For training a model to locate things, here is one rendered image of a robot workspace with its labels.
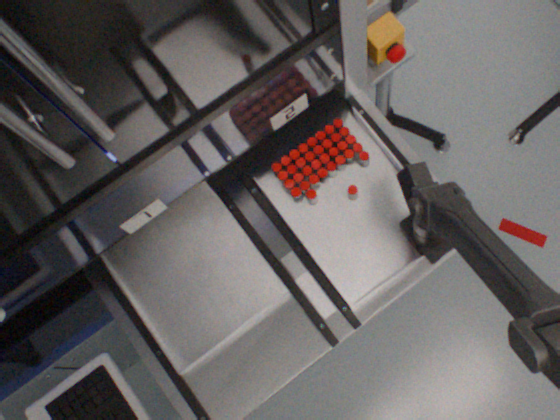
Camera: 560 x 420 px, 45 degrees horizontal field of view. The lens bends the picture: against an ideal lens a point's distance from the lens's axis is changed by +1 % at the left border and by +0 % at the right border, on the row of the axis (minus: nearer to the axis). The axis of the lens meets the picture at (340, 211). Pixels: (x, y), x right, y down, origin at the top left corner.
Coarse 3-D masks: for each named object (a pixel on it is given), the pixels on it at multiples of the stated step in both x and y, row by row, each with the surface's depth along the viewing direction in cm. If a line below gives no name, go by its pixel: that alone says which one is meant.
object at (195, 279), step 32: (192, 192) 142; (160, 224) 140; (192, 224) 140; (224, 224) 140; (128, 256) 139; (160, 256) 138; (192, 256) 138; (224, 256) 138; (256, 256) 138; (128, 288) 137; (160, 288) 137; (192, 288) 136; (224, 288) 136; (256, 288) 136; (160, 320) 135; (192, 320) 135; (224, 320) 134; (192, 352) 133
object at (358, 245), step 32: (352, 128) 144; (384, 160) 142; (320, 192) 141; (384, 192) 140; (288, 224) 136; (320, 224) 139; (352, 224) 139; (384, 224) 138; (320, 256) 137; (352, 256) 137; (384, 256) 137; (416, 256) 136; (352, 288) 135
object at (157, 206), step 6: (150, 204) 124; (156, 204) 125; (162, 204) 127; (144, 210) 124; (150, 210) 126; (156, 210) 127; (162, 210) 129; (138, 216) 124; (144, 216) 126; (126, 222) 123; (132, 222) 125; (138, 222) 126; (144, 222) 128; (126, 228) 125; (132, 228) 127
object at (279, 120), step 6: (306, 96) 129; (294, 102) 128; (300, 102) 130; (306, 102) 132; (288, 108) 128; (294, 108) 130; (300, 108) 132; (306, 108) 134; (282, 114) 129; (276, 120) 129; (282, 120) 131; (288, 120) 133; (276, 126) 132
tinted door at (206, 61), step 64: (0, 0) 67; (64, 0) 72; (128, 0) 78; (192, 0) 86; (256, 0) 95; (64, 64) 80; (128, 64) 88; (192, 64) 97; (256, 64) 109; (128, 128) 100
